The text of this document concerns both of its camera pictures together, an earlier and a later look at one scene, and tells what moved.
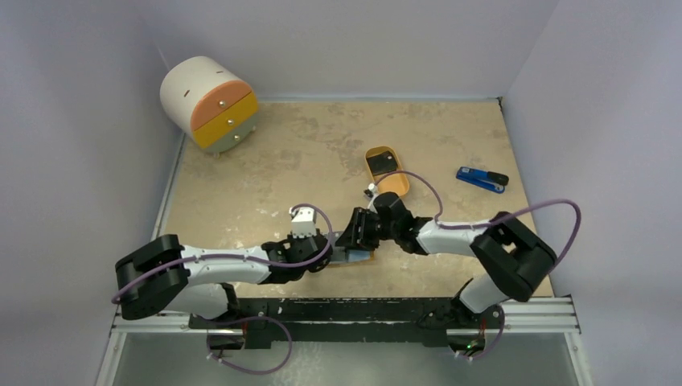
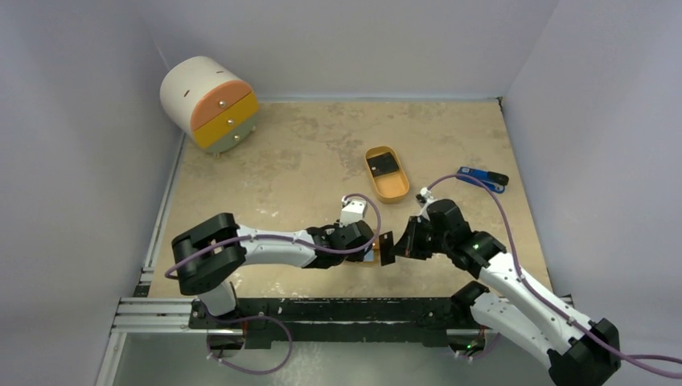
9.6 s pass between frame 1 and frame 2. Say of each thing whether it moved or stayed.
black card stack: stayed
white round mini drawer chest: stayed
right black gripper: moved
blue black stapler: stayed
